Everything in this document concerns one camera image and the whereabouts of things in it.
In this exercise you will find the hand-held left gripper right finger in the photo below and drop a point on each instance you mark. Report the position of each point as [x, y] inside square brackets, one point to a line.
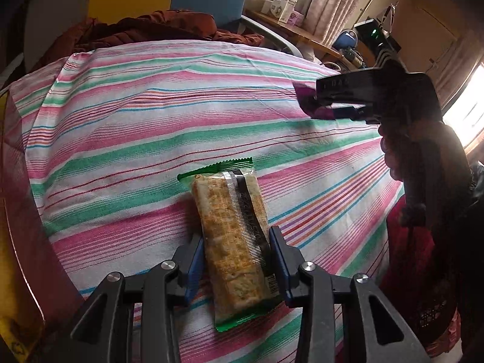
[281, 268]

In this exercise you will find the white box with blue label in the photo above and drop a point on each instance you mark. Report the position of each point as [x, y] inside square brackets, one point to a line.
[287, 5]

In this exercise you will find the maroon blanket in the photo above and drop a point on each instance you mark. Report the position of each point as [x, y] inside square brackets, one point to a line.
[170, 26]

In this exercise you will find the gold tin box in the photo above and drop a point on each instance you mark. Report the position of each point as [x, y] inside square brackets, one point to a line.
[15, 272]

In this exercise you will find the small white box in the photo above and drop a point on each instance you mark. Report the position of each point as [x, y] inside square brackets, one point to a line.
[269, 7]

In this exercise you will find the blue round object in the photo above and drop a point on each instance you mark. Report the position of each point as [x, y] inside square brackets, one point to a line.
[346, 41]

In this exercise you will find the green cracker packet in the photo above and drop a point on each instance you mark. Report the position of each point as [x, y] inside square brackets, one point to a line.
[230, 242]

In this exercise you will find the purple packet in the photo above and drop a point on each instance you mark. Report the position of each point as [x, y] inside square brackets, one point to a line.
[308, 100]

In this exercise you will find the patterned pink curtain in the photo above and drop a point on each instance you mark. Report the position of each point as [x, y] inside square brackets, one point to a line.
[340, 0]

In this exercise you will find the striped bedsheet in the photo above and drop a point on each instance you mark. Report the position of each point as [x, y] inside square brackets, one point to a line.
[151, 121]

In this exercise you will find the beige cabinet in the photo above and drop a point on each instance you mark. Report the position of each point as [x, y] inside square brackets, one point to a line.
[435, 34]

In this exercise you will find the person's right hand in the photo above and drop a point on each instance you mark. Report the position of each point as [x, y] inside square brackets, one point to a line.
[393, 151]

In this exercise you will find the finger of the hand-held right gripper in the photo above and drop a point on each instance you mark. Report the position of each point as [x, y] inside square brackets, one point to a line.
[340, 85]
[345, 112]

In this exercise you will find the pink box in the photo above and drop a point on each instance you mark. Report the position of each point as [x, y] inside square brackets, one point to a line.
[297, 19]

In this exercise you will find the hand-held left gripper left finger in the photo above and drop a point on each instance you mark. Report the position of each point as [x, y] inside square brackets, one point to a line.
[194, 268]

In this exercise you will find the wooden desk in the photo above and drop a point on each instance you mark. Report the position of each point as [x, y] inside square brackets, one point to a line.
[302, 34]

